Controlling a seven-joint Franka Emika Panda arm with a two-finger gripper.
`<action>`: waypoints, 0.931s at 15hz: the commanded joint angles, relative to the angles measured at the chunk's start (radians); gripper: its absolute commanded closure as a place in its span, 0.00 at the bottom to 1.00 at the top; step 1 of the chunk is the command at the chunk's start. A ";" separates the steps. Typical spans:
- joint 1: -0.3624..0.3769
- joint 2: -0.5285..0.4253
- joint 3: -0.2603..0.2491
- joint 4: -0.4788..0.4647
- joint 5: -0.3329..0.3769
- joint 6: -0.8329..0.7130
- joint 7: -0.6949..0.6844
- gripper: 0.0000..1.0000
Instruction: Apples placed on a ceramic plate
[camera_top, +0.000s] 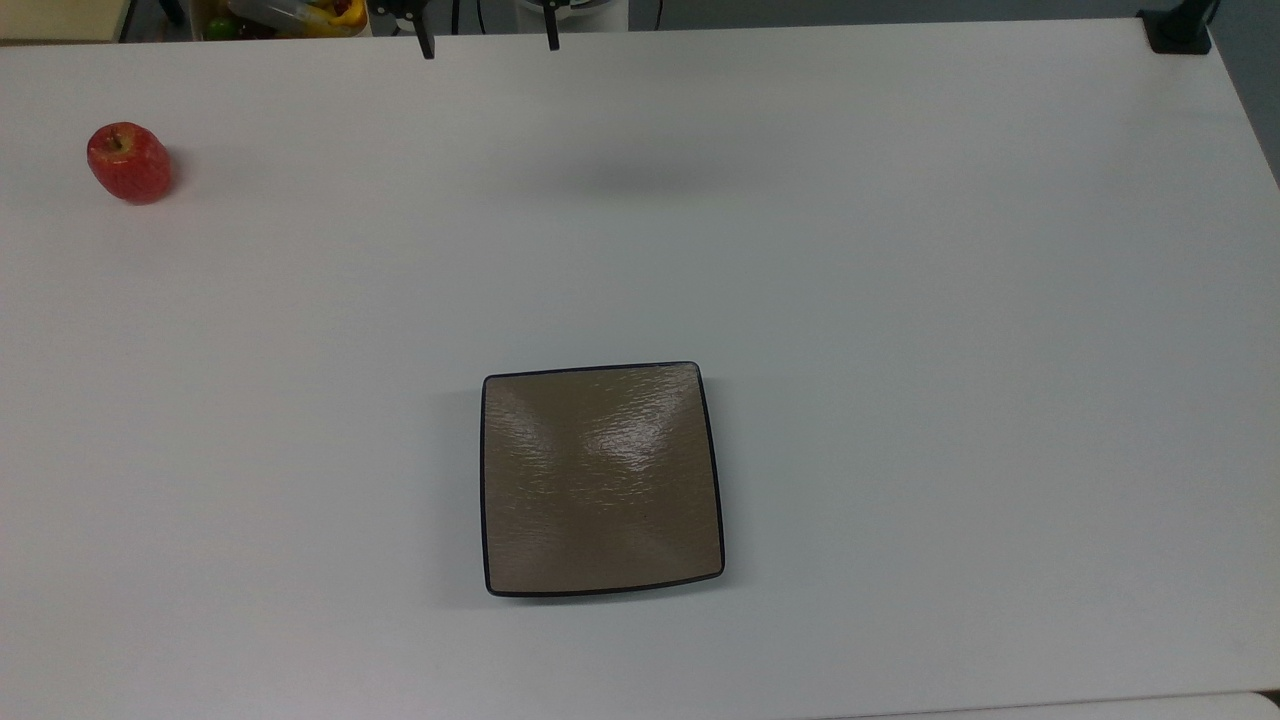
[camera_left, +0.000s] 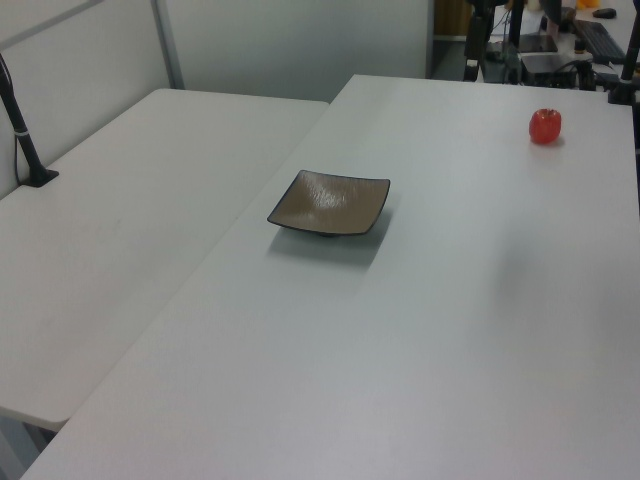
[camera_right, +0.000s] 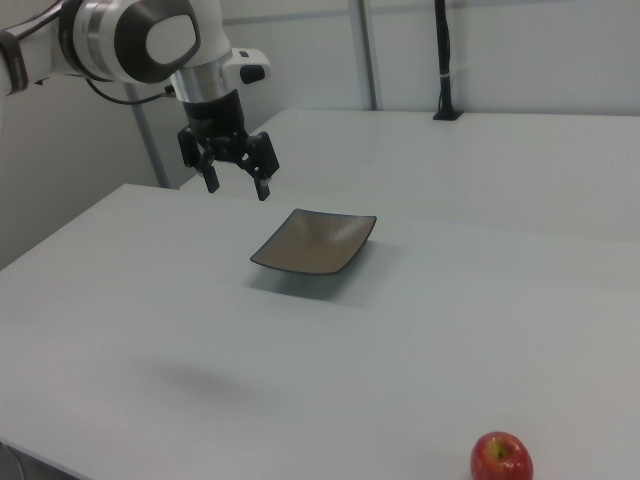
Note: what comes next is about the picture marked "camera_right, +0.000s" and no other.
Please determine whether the square brown ceramic plate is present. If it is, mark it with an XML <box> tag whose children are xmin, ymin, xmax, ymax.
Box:
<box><xmin>249</xmin><ymin>208</ymin><xmax>378</xmax><ymax>277</ymax></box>

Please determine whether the red apple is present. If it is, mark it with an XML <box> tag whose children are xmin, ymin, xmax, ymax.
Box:
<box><xmin>469</xmin><ymin>431</ymin><xmax>534</xmax><ymax>480</ymax></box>

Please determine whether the black table clamp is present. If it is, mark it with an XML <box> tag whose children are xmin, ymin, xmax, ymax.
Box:
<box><xmin>432</xmin><ymin>0</ymin><xmax>464</xmax><ymax>122</ymax></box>

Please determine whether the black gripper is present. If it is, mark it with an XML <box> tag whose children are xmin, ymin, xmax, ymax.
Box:
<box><xmin>177</xmin><ymin>92</ymin><xmax>281</xmax><ymax>203</ymax></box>

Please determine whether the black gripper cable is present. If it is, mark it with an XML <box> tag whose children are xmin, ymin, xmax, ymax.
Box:
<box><xmin>84</xmin><ymin>77</ymin><xmax>177</xmax><ymax>107</ymax></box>

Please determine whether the grey metal frame post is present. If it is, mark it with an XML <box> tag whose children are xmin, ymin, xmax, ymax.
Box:
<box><xmin>123</xmin><ymin>83</ymin><xmax>170</xmax><ymax>189</ymax></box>
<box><xmin>357</xmin><ymin>0</ymin><xmax>378</xmax><ymax>112</ymax></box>

